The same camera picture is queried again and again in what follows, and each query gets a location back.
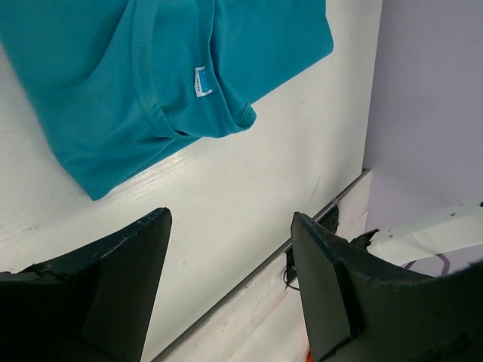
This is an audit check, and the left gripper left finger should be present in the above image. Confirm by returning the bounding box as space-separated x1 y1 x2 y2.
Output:
1 208 172 361

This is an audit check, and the teal t shirt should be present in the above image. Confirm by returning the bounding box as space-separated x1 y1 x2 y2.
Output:
1 0 334 200

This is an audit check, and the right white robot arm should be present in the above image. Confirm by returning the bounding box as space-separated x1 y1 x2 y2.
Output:
368 200 482 276

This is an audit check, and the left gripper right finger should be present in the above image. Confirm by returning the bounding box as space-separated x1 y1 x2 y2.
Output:
291 213 482 361

